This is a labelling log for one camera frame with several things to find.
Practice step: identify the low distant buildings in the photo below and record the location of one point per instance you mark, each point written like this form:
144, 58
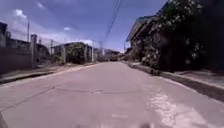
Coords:
110, 55

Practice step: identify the grey concrete road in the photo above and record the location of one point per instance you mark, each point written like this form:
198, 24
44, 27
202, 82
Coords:
100, 90

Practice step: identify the house with gate posts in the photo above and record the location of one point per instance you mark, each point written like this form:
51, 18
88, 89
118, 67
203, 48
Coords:
75, 52

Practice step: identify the building with green roof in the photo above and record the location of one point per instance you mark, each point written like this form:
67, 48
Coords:
140, 28

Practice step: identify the dark leafy bushes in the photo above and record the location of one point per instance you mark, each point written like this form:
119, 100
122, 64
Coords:
181, 36

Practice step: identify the raised concrete sidewalk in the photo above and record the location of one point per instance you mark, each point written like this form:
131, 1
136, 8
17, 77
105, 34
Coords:
24, 74

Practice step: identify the concrete sidewalk with kerb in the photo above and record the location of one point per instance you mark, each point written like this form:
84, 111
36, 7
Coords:
200, 78

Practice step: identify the pole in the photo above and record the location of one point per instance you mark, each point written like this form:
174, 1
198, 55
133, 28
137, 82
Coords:
28, 31

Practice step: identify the grey concrete wall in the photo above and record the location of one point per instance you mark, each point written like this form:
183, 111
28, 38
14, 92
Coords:
15, 58

